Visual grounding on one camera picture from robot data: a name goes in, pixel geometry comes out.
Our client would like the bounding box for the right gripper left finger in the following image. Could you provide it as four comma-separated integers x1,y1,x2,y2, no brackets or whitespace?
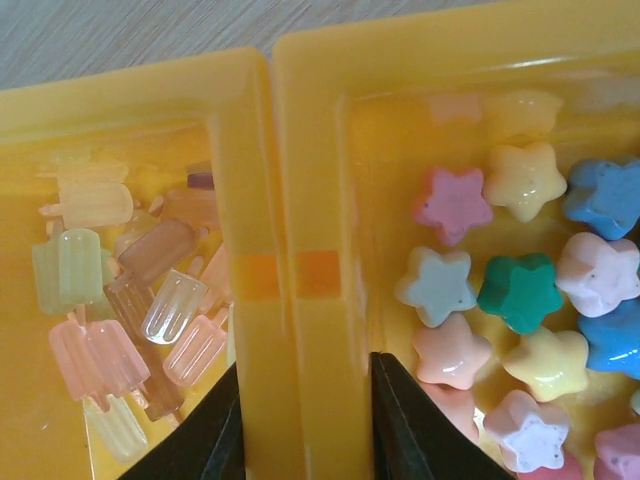
121,366,245,480

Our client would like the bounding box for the yellow bin with star candies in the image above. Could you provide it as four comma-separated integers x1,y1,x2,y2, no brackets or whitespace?
272,1,639,479

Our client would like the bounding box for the yellow bin with popsicle candies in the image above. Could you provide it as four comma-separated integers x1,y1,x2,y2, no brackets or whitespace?
1,47,305,479

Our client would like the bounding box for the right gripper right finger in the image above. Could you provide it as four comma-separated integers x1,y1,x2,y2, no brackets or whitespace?
370,352,512,480

